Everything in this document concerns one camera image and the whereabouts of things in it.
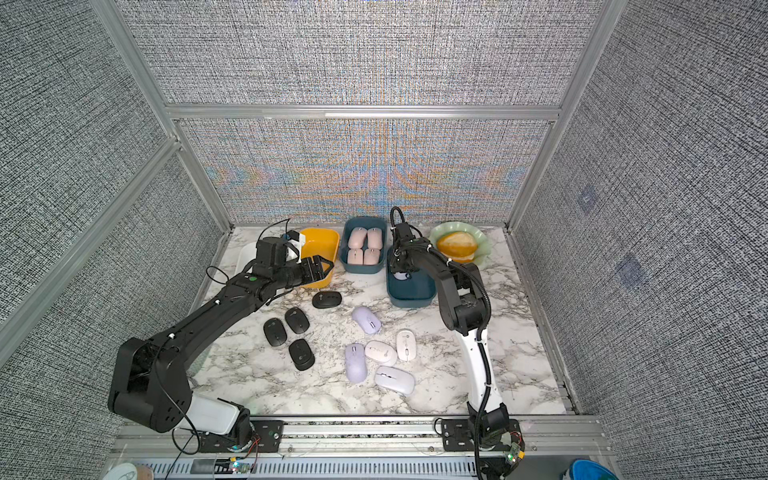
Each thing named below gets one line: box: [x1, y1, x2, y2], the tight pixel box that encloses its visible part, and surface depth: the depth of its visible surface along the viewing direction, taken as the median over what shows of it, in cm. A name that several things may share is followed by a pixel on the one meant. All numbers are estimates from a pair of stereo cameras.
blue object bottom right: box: [569, 458, 619, 480], surface depth 63 cm
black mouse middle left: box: [263, 317, 287, 347], surface depth 91 cm
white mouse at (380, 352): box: [364, 340, 397, 366], surface depth 87 cm
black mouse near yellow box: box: [312, 290, 343, 309], surface depth 99 cm
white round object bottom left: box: [102, 462, 138, 480], surface depth 65 cm
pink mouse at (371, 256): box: [364, 248, 381, 265], surface depth 108 cm
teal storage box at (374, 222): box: [340, 216, 388, 274], surface depth 108 cm
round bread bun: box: [437, 231, 478, 263], surface depth 108 cm
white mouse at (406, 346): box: [396, 330, 417, 362], surface depth 88 cm
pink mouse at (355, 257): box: [347, 249, 363, 265], surface depth 108 cm
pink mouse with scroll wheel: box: [367, 227, 383, 250], surface depth 115 cm
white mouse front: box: [374, 365, 416, 396], surface depth 83 cm
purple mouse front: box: [345, 343, 367, 383], surface depth 85 cm
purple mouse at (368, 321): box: [352, 307, 381, 335], surface depth 93 cm
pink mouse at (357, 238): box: [348, 227, 367, 249], surface depth 116 cm
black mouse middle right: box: [284, 307, 310, 334], surface depth 94 cm
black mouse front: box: [288, 339, 315, 371], surface depth 87 cm
